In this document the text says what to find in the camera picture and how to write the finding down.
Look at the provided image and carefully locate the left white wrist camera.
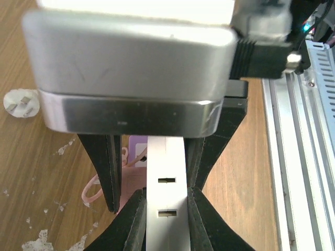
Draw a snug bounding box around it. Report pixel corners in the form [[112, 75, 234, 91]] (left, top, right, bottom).
[[22, 1, 308, 138]]

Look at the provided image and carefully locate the purple power strip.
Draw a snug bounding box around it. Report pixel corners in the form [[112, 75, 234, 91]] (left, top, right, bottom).
[[128, 135, 148, 168]]

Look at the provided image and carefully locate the pink cube adapter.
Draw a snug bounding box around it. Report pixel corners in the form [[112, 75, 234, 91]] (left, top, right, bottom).
[[118, 167, 147, 213]]

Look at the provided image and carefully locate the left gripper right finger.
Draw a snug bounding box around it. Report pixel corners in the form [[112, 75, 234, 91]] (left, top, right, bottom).
[[184, 97, 248, 189]]

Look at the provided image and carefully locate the white square plug adapter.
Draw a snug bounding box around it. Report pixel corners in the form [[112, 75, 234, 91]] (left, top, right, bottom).
[[146, 136, 191, 250]]

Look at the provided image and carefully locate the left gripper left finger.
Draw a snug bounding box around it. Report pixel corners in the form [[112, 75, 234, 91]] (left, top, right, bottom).
[[78, 134, 122, 213]]

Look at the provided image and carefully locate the aluminium front rail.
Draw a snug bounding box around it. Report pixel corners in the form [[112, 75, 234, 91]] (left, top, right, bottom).
[[262, 74, 334, 250]]

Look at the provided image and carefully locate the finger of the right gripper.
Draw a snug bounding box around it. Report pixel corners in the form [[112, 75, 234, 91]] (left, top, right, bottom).
[[85, 188, 147, 251], [187, 187, 254, 251]]

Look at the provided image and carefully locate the white cord of purple strip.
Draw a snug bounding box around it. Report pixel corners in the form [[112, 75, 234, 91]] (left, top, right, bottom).
[[3, 89, 41, 119]]

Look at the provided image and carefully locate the grey slotted cable duct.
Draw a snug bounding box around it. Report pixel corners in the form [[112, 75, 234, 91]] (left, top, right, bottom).
[[306, 40, 335, 139]]

